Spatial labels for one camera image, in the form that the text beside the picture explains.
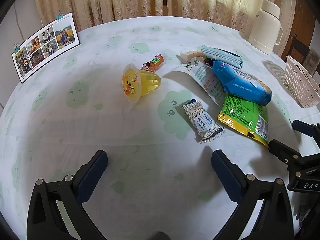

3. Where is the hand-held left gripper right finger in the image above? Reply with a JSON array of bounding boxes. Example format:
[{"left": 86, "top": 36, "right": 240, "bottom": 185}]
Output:
[{"left": 211, "top": 149, "right": 294, "bottom": 240}]

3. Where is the yellow jelly cup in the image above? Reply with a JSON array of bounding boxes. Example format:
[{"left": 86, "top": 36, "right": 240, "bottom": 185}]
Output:
[{"left": 122, "top": 64, "right": 162, "bottom": 103}]

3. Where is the white patterned biscuit packet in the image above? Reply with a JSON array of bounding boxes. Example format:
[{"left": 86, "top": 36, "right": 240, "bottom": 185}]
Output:
[{"left": 181, "top": 99, "right": 225, "bottom": 144}]

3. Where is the person's right hand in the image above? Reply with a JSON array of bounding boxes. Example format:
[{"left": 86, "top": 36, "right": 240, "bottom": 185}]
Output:
[{"left": 294, "top": 192, "right": 320, "bottom": 222}]

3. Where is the orange cartoon snack packet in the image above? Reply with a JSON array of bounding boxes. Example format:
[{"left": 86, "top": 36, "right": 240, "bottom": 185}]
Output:
[{"left": 142, "top": 52, "right": 167, "bottom": 71}]

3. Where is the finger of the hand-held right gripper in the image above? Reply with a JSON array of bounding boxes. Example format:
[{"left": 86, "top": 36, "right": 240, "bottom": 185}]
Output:
[
  {"left": 292, "top": 119, "right": 320, "bottom": 138},
  {"left": 268, "top": 139, "right": 305, "bottom": 167}
]

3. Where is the photo collage card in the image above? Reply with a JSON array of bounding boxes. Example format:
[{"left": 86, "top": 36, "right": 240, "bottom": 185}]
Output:
[{"left": 12, "top": 12, "right": 81, "bottom": 84}]

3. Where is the brown wooden door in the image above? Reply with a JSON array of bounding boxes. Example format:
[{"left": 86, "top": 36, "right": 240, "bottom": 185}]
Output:
[{"left": 287, "top": 4, "right": 313, "bottom": 58}]

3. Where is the white plastic basket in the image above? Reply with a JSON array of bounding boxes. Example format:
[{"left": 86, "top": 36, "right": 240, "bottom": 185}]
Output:
[{"left": 282, "top": 55, "right": 320, "bottom": 108}]

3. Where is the beige patterned curtain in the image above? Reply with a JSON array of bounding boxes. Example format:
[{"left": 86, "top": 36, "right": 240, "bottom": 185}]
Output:
[
  {"left": 164, "top": 0, "right": 298, "bottom": 34},
  {"left": 34, "top": 0, "right": 164, "bottom": 32}
]

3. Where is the white printed sachet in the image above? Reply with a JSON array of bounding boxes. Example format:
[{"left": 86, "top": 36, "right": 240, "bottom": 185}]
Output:
[{"left": 179, "top": 64, "right": 228, "bottom": 108}]

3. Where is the blue snack bag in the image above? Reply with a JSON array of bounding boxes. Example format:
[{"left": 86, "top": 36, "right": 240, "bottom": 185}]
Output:
[{"left": 212, "top": 60, "right": 273, "bottom": 106}]

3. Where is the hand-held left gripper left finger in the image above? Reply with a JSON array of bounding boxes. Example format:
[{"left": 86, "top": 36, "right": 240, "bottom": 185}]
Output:
[{"left": 26, "top": 150, "right": 108, "bottom": 240}]

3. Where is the dark wooden chair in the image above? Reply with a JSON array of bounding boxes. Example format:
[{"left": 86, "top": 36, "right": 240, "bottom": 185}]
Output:
[{"left": 281, "top": 34, "right": 320, "bottom": 80}]

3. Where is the grey fuzzy cloth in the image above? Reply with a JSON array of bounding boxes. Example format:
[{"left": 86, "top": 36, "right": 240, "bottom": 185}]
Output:
[{"left": 303, "top": 47, "right": 320, "bottom": 77}]

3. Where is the green snack bag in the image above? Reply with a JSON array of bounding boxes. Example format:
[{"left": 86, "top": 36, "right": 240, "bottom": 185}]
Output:
[{"left": 217, "top": 92, "right": 270, "bottom": 147}]

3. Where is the pale peach snack packet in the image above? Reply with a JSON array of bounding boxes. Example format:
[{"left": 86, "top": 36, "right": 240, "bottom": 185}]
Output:
[{"left": 179, "top": 50, "right": 208, "bottom": 64}]

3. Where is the light blue striped packet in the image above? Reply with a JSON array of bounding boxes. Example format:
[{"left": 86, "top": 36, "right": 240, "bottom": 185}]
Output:
[{"left": 201, "top": 45, "right": 244, "bottom": 70}]

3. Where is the cream thermos jug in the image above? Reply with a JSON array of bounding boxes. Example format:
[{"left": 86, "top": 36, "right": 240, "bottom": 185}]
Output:
[{"left": 248, "top": 0, "right": 284, "bottom": 55}]

